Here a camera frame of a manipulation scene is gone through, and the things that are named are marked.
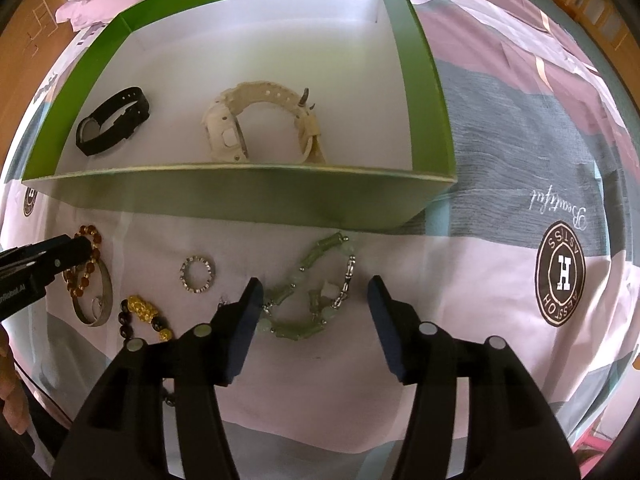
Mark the wooden headboard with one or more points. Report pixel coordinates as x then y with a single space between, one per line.
30 35

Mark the wooden cabinets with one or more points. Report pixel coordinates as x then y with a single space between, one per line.
600 0

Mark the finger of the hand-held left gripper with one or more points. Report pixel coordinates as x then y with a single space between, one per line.
65 255

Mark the person's left hand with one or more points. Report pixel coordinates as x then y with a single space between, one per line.
9 385

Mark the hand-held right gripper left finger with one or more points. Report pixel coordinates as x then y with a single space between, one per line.
245 332

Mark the pink grey printed bed sheet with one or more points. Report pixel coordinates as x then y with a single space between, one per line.
500 160

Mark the silver bangle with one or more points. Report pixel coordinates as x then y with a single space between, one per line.
108 290

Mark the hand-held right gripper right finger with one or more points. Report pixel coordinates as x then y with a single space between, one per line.
387 332

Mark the green cardboard box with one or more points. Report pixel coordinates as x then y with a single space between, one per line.
250 195

